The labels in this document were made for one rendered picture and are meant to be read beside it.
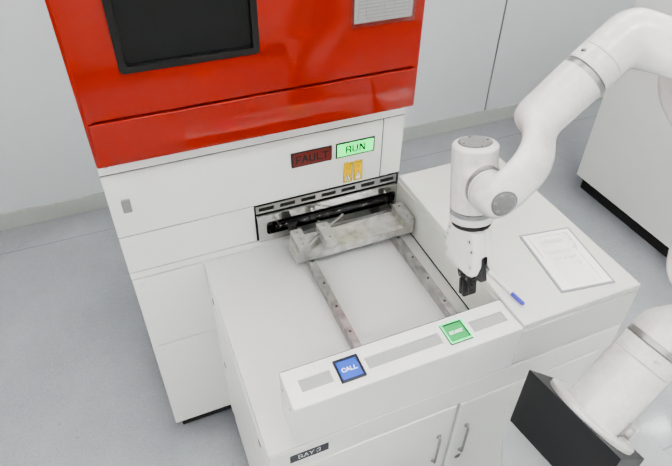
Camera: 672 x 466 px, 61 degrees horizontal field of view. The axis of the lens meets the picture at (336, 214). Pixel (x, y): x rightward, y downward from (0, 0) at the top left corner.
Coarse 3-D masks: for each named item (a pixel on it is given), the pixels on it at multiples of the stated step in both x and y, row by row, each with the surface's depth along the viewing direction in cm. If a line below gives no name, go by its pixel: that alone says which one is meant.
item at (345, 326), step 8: (312, 264) 159; (312, 272) 159; (320, 272) 157; (320, 280) 155; (320, 288) 155; (328, 288) 152; (328, 296) 150; (328, 304) 151; (336, 304) 148; (336, 312) 146; (336, 320) 147; (344, 320) 144; (344, 328) 142; (352, 328) 142; (344, 336) 144; (352, 336) 140; (352, 344) 139; (360, 344) 138
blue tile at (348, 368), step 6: (348, 360) 121; (354, 360) 121; (336, 366) 120; (342, 366) 120; (348, 366) 120; (354, 366) 120; (342, 372) 119; (348, 372) 119; (354, 372) 119; (360, 372) 119; (342, 378) 118; (348, 378) 118
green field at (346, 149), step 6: (372, 138) 160; (342, 144) 157; (348, 144) 158; (354, 144) 159; (360, 144) 160; (366, 144) 161; (372, 144) 161; (342, 150) 158; (348, 150) 159; (354, 150) 160; (360, 150) 161; (366, 150) 162
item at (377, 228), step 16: (352, 224) 168; (368, 224) 168; (384, 224) 168; (400, 224) 168; (288, 240) 162; (320, 240) 162; (352, 240) 163; (368, 240) 165; (304, 256) 158; (320, 256) 161
